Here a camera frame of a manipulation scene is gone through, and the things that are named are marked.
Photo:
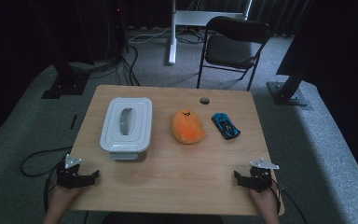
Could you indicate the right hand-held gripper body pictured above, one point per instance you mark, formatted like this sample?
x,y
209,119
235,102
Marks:
x,y
261,179

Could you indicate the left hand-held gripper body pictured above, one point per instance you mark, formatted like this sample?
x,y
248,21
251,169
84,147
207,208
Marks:
x,y
70,177

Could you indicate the brown transparent container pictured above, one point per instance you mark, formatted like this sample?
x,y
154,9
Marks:
x,y
127,156

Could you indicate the blue toy car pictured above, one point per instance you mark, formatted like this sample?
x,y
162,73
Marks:
x,y
226,125

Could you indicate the white container lid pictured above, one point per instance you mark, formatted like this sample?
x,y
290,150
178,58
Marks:
x,y
127,124

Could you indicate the orange plush toy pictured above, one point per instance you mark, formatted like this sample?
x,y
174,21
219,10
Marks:
x,y
187,127

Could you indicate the person's left hand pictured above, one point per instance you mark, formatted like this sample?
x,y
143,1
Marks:
x,y
60,199

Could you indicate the person's right hand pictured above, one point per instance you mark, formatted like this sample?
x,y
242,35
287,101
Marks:
x,y
267,202

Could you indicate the black tape strip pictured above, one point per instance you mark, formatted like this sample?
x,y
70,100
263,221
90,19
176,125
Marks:
x,y
73,122

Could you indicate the person's dark clothing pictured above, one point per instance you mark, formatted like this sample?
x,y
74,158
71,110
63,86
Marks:
x,y
161,219

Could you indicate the black metal stand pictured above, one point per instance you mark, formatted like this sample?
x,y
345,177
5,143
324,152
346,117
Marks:
x,y
65,84
287,96

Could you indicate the black folding chair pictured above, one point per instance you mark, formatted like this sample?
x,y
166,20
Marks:
x,y
230,51

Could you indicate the dark cloth screen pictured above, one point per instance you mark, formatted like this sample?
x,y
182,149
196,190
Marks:
x,y
338,62

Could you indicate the black equipment rack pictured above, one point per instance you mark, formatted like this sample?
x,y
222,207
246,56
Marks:
x,y
116,31

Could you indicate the white desk frame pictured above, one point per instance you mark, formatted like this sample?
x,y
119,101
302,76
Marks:
x,y
172,46

